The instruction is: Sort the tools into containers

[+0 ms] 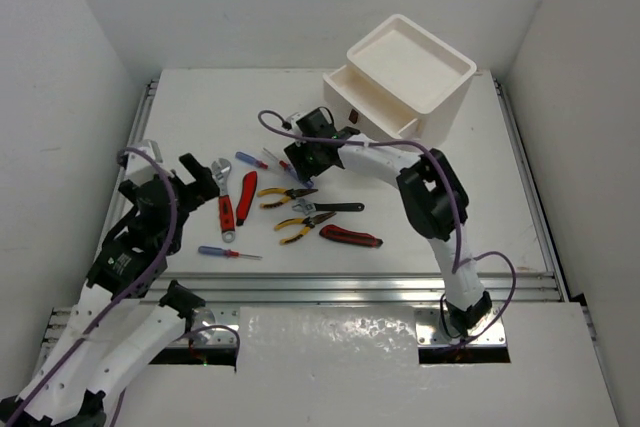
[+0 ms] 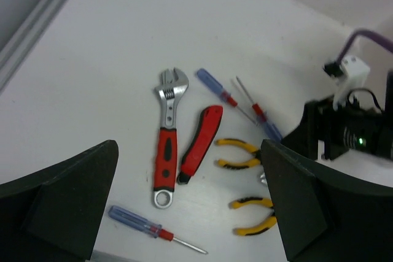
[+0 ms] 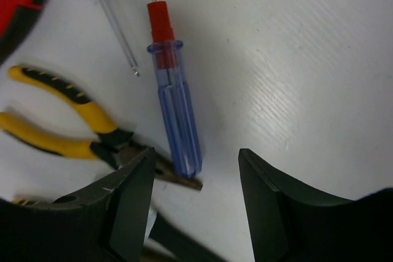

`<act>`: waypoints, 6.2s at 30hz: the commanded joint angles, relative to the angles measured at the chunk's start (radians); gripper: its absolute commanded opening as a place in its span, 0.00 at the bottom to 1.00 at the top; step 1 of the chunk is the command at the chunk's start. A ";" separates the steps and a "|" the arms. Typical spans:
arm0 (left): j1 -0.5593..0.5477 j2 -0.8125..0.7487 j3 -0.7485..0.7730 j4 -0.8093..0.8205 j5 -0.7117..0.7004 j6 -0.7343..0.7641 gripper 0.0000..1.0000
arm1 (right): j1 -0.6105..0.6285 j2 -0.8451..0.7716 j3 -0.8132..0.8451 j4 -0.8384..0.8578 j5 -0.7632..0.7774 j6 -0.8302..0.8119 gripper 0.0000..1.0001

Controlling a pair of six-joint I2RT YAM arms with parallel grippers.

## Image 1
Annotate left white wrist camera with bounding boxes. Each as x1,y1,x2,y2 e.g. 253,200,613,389
118,139,163,186

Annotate purple cable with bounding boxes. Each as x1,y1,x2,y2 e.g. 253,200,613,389
257,109,516,348
7,146,241,427

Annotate red black utility knife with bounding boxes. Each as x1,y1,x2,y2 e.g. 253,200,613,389
319,224,383,248

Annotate yellow pliers upper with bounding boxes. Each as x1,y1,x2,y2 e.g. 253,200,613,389
257,188,317,209

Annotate black adjustable wrench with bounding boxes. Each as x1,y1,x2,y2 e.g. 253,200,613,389
292,198,365,216

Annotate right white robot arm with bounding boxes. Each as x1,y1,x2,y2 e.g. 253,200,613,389
282,108,492,336

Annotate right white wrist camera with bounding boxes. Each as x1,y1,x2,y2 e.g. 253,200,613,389
283,112,306,135

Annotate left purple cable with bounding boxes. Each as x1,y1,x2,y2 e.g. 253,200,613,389
7,146,241,427

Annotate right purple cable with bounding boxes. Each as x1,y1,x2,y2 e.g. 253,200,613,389
257,109,516,348

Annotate red utility knife left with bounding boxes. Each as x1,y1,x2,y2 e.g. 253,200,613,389
236,171,258,227

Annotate white top drawer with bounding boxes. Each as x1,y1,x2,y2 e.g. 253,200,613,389
323,65,420,141

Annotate blue screwdriver front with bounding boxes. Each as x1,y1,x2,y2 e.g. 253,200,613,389
197,246,262,261

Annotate red adjustable wrench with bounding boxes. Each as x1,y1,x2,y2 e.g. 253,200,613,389
211,158,235,243

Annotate yellow pliers lower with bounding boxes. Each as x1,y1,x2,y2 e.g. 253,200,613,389
273,211,336,245

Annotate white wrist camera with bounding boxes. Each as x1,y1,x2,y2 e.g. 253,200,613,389
283,112,306,135
118,139,163,186

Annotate white drawer cabinet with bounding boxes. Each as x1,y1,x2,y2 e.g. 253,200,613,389
346,14,477,146

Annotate blue screwdriver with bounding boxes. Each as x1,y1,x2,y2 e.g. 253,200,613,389
262,148,314,188
235,151,268,170
197,246,262,261

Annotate yellow pliers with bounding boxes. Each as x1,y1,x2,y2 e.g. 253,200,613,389
257,188,317,209
273,211,336,245

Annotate aluminium table frame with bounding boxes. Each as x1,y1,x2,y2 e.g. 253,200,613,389
37,74,599,366

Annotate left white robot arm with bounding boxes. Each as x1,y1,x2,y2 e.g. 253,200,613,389
1,148,220,426

